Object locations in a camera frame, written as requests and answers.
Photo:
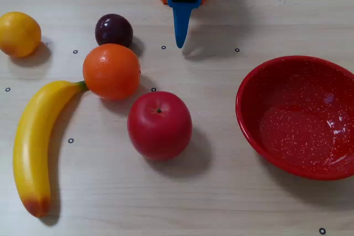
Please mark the yellow orange toy peach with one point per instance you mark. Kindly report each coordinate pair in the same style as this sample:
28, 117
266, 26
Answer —
18, 34

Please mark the dark purple toy plum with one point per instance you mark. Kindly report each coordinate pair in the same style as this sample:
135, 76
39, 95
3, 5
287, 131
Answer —
113, 30

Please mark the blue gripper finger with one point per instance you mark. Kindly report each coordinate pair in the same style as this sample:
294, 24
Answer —
181, 23

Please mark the red speckled enamel bowl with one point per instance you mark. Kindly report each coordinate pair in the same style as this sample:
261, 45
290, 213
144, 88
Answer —
298, 136

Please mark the toy orange fruit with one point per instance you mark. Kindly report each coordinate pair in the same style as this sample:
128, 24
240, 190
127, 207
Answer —
110, 71

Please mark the red toy apple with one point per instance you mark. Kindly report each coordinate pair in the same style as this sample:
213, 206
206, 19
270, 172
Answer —
160, 128

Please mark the yellow toy banana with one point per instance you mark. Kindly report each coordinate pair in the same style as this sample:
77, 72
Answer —
30, 142

